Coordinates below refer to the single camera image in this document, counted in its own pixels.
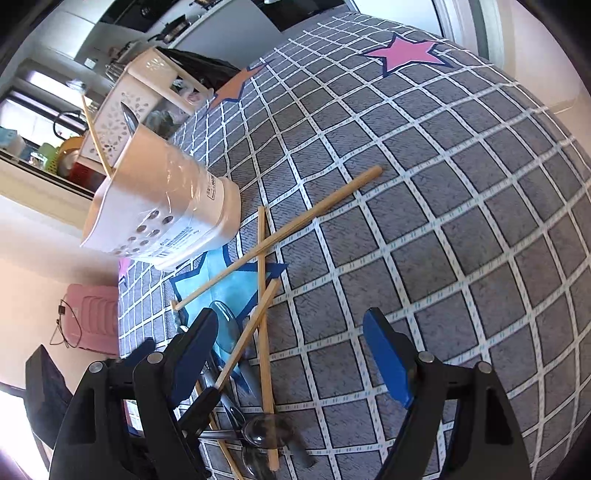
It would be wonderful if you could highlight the long wooden chopstick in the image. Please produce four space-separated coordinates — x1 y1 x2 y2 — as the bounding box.
170 165 384 312

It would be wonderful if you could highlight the black chair back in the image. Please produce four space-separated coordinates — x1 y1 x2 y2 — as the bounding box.
24 345 73 449

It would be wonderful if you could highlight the pink plastic stool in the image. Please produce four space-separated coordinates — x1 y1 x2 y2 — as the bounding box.
60 284 119 356

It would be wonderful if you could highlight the metal spoon on table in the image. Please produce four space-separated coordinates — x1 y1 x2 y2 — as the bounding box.
198 414 296 450

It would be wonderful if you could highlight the beige utensil holder cup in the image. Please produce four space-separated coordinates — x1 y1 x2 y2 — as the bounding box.
80 125 242 270

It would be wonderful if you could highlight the grey checked tablecloth with stars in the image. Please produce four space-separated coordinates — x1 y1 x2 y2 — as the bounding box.
117 11 591 480

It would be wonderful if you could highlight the wooden chopstick in holder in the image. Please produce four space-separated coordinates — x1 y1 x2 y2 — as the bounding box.
81 96 114 179

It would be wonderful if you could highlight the metal spoon in holder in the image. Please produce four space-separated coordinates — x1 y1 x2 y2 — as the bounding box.
120 102 139 137

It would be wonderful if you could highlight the white perforated storage rack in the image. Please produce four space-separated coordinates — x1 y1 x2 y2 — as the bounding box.
80 47 213 165

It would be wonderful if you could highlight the black garbage bag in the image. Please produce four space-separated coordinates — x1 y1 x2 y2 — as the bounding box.
157 47 239 91

